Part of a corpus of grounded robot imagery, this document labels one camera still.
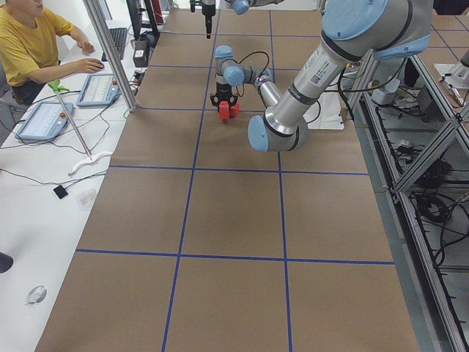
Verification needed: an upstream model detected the black gripper front arm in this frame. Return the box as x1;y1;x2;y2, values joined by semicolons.
210;82;238;118
189;0;216;39

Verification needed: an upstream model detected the red block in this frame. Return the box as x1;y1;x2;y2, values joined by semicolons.
230;103;240;118
218;101;230;121

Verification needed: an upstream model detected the black power adapter box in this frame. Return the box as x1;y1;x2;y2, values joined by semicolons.
133;34;155;68

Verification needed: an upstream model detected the black keyboard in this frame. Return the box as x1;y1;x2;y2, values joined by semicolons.
108;27;128;60

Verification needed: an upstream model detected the blue teach pendant far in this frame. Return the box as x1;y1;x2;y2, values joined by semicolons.
76;73;120;108

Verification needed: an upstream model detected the blue teach pendant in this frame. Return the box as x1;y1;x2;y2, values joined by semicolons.
15;102;69;142
76;73;120;108

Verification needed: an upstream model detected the blue teach pendant near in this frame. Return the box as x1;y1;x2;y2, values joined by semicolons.
15;102;69;142

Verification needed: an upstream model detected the person in yellow shirt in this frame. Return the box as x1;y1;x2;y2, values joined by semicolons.
1;1;101;106

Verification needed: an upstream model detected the small black box on desk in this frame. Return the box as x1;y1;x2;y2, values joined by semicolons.
53;185;69;199

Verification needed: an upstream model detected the black gripper cable front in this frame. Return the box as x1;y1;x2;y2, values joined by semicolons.
234;51;270;98

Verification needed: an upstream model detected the aluminium frame post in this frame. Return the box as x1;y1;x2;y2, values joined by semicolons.
83;0;137;112

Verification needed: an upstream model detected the green handled reach stick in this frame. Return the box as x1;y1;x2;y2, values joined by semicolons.
48;79;92;160

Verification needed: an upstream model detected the aluminium frame rack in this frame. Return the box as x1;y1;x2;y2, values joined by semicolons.
354;48;468;351

